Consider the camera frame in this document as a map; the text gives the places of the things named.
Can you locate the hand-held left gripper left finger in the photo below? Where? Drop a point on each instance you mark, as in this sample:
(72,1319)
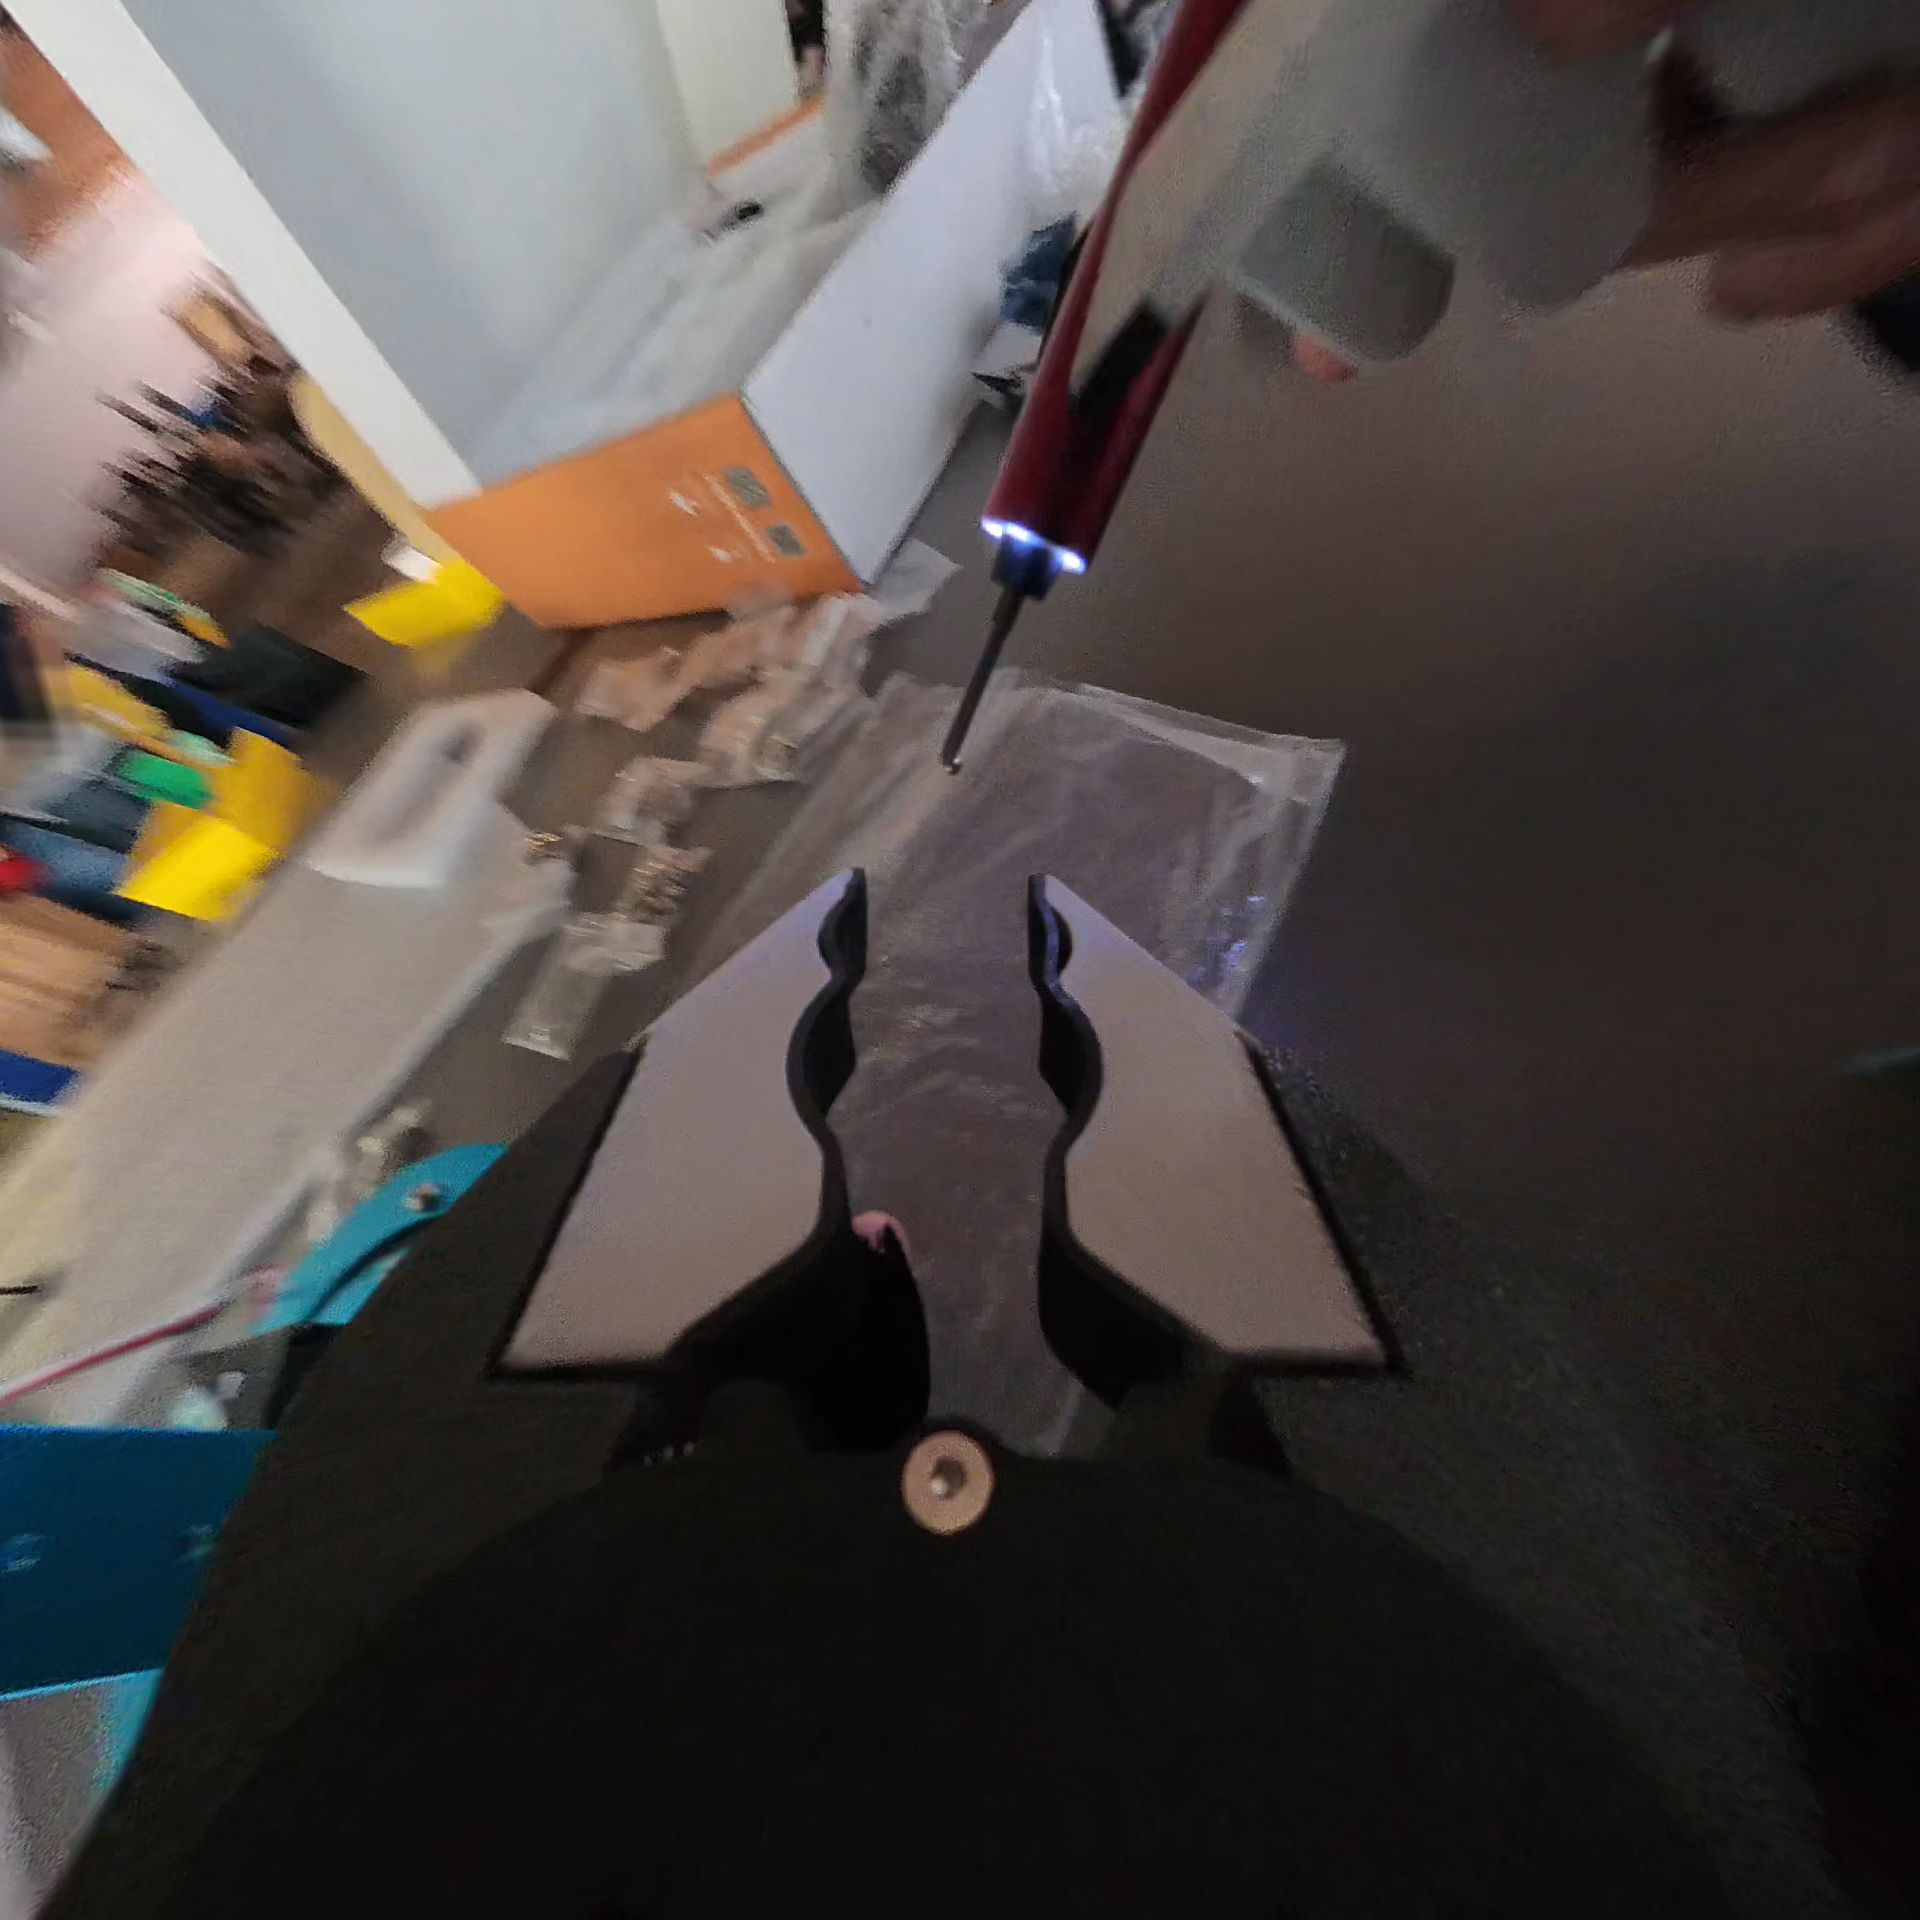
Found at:
(660,1184)

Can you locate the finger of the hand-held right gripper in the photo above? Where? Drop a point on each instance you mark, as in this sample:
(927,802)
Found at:
(1200,165)

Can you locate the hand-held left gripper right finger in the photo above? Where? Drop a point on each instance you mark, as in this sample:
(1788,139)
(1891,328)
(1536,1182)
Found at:
(1200,1184)

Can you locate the red electric screwdriver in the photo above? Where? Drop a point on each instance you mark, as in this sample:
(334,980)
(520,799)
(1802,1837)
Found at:
(1094,391)

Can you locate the blue toy robot arm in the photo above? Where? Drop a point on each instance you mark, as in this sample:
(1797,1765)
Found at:
(105,1544)

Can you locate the person's right hand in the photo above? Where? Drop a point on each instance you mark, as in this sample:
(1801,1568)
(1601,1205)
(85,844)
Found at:
(1801,165)

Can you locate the clear plastic sheet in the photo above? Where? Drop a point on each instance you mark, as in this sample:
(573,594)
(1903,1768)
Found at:
(1051,840)

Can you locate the group of clear parts bags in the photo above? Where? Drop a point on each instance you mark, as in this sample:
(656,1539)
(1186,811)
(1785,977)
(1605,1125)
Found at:
(660,780)

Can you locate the white foam sheet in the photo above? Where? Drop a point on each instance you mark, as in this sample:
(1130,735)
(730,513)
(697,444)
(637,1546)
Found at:
(224,1080)

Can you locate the white foam insert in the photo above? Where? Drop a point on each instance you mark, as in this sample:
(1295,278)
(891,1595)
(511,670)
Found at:
(429,795)

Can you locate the large yellow plastic bin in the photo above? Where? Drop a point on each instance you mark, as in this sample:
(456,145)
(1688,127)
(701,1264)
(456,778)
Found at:
(211,840)

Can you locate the small yellow plastic bin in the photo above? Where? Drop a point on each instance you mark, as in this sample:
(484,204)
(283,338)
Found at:
(429,605)

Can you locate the white orange cardboard box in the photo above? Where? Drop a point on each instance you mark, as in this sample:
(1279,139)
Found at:
(645,511)

